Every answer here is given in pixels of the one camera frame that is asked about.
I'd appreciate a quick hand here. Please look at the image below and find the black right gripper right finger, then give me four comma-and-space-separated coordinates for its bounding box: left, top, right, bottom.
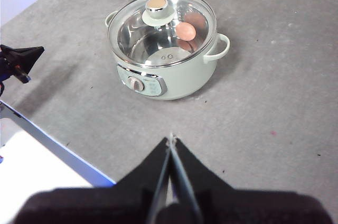
171, 138, 265, 224

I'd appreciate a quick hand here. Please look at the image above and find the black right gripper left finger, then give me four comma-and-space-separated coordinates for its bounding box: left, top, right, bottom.
79, 136, 172, 224

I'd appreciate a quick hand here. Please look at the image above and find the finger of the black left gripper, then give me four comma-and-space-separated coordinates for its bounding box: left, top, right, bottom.
13, 63, 32, 85
0, 45, 45, 73

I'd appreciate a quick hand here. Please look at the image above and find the glass lid with green knob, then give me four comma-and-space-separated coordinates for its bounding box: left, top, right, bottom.
106, 0, 218, 68

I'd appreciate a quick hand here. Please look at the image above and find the brown egg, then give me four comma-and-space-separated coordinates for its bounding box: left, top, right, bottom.
175, 21, 197, 41

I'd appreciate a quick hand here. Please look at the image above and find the pale green electric cooking pot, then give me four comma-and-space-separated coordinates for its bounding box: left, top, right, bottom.
105, 0, 231, 101

